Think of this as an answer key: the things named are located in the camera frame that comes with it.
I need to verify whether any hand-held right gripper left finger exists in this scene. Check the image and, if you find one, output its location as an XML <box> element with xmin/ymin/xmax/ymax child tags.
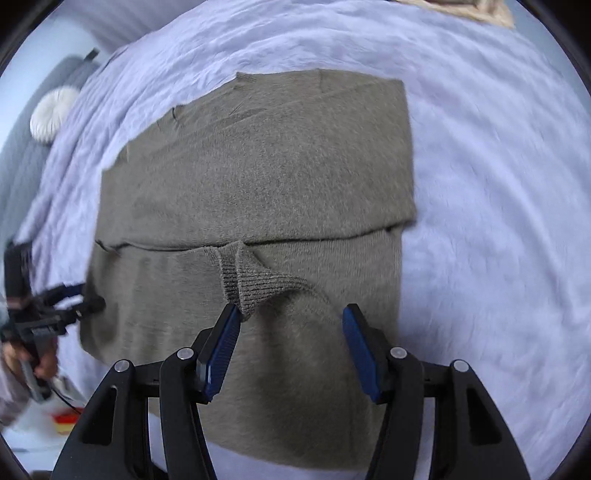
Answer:
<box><xmin>50</xmin><ymin>302</ymin><xmax>242</xmax><ymax>480</ymax></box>

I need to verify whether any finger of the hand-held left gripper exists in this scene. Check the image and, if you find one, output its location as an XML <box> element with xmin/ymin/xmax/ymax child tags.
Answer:
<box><xmin>41</xmin><ymin>282</ymin><xmax>88</xmax><ymax>309</ymax></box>
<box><xmin>48</xmin><ymin>294</ymin><xmax>107</xmax><ymax>326</ymax></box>

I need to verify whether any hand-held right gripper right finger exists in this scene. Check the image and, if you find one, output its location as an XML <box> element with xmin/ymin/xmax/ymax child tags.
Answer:
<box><xmin>342</xmin><ymin>303</ymin><xmax>532</xmax><ymax>480</ymax></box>

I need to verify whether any olive knit sweater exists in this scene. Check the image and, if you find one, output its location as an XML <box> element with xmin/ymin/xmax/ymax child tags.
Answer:
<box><xmin>78</xmin><ymin>68</ymin><xmax>419</xmax><ymax>472</ymax></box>

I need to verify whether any person's left forearm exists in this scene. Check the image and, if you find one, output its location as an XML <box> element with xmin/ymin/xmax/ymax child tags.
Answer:
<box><xmin>0</xmin><ymin>355</ymin><xmax>32</xmax><ymax>428</ymax></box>

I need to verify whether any person's left hand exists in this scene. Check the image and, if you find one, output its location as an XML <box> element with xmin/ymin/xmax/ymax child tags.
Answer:
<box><xmin>2</xmin><ymin>339</ymin><xmax>60</xmax><ymax>393</ymax></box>

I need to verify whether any red packet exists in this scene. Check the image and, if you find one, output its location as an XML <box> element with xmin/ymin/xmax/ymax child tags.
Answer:
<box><xmin>52</xmin><ymin>412</ymin><xmax>88</xmax><ymax>435</ymax></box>

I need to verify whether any round white pleated cushion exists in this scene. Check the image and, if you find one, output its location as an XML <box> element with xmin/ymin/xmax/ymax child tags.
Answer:
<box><xmin>30</xmin><ymin>87</ymin><xmax>82</xmax><ymax>145</ymax></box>

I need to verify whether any lavender fleece blanket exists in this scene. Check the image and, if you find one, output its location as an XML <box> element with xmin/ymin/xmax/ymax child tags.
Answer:
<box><xmin>9</xmin><ymin>0</ymin><xmax>591</xmax><ymax>480</ymax></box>

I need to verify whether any beige striped cloth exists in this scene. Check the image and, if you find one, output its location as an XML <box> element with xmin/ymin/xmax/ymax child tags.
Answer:
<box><xmin>399</xmin><ymin>0</ymin><xmax>516</xmax><ymax>29</ymax></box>

